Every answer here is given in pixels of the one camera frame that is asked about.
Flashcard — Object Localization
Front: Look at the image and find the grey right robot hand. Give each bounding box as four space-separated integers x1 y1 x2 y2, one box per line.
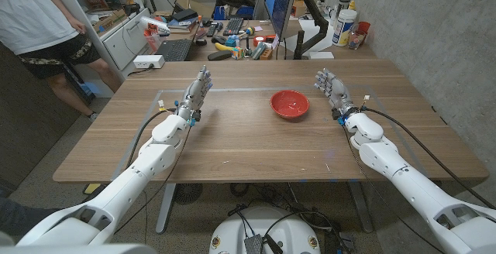
314 67 357 119

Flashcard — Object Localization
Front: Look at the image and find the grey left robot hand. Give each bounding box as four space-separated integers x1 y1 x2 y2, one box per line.
177 65 214 121

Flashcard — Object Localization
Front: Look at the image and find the red bowl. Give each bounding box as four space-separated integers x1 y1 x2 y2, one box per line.
270 89 311 120

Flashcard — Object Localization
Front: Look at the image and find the black oval case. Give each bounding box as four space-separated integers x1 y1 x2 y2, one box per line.
207 50 233 62

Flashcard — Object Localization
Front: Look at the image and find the clear glass jar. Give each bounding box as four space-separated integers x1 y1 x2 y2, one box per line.
347 29 366 50

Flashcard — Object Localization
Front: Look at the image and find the white power strip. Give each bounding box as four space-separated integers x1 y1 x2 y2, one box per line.
133 54 166 70

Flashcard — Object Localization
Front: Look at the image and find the white wipes canister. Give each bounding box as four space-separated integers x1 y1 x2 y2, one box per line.
332 9 358 47

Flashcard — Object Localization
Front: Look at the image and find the stack of books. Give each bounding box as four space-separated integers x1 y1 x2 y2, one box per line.
167 8 199 34

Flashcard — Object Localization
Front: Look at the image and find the black keyboard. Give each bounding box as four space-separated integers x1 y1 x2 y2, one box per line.
222 17 245 36

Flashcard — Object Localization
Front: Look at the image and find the white snack bag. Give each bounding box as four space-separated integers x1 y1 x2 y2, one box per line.
139 15 171 36

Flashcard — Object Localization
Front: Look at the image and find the white shelf unit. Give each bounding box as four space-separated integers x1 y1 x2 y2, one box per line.
40 0 152 83

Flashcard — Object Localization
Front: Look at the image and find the cardboard box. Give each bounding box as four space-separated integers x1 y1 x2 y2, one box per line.
291 0 308 18

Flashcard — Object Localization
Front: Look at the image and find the black floor fan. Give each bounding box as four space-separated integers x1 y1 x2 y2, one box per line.
173 183 204 206

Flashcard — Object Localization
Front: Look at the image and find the black computer monitor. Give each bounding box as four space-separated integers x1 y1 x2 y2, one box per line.
263 0 300 40

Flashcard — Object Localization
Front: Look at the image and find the grey table leg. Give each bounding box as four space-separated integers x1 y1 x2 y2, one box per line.
346 180 375 234
155 183 177 235

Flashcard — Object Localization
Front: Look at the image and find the white robot torso base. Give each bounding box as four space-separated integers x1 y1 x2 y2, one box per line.
208 206 322 254

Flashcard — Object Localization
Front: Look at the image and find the person in white t-shirt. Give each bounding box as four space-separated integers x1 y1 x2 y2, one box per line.
0 0 121 122

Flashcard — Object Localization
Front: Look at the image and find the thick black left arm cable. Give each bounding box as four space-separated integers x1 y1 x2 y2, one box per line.
126 108 179 170

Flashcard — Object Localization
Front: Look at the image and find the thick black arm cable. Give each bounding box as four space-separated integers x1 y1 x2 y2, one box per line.
360 106 496 211
126 108 179 170

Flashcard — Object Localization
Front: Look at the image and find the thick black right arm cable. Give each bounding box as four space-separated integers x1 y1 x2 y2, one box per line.
360 106 496 211

